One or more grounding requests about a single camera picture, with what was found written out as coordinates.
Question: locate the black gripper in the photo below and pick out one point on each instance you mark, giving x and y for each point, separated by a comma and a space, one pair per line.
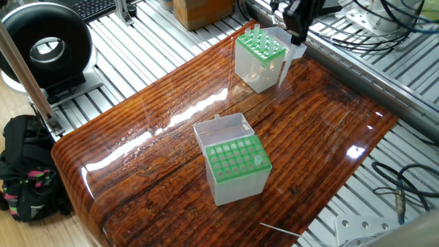
303, 7

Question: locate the translucent tip box green rack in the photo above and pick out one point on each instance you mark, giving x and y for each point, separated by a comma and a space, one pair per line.
257, 79
236, 185

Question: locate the clear hinged box lid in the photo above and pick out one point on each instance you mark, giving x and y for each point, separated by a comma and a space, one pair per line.
223, 127
296, 53

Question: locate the brown cardboard box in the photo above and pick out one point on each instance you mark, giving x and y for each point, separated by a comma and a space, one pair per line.
202, 10

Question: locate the glossy wooden board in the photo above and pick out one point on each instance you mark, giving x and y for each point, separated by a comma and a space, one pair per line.
309, 137

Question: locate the black keyboard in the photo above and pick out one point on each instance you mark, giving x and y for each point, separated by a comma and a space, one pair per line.
92, 7

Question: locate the black round fan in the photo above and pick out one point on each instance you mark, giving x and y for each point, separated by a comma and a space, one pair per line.
72, 41

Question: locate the black backpack pink trim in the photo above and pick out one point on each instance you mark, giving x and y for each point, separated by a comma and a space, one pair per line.
27, 165

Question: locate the slim aluminium post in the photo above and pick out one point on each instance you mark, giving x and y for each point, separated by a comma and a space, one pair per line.
24, 75

